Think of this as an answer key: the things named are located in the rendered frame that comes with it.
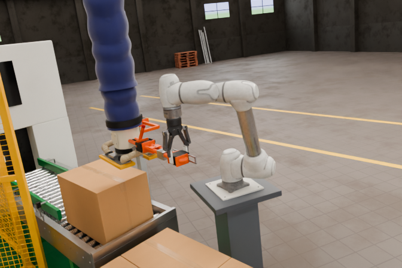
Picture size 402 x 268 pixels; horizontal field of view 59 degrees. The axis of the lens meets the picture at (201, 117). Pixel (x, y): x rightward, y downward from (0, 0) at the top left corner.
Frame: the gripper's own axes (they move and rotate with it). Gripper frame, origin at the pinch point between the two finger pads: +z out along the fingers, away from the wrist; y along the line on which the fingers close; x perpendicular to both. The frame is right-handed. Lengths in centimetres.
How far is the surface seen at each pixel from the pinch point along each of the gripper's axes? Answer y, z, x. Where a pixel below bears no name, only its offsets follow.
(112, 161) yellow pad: 15, 11, -56
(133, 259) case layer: 17, 73, -44
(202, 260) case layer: -14, 73, -12
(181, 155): 0.7, -1.6, 4.2
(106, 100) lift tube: 11, -26, -57
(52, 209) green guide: 40, 65, -141
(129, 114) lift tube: 2, -16, -49
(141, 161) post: -36, 44, -128
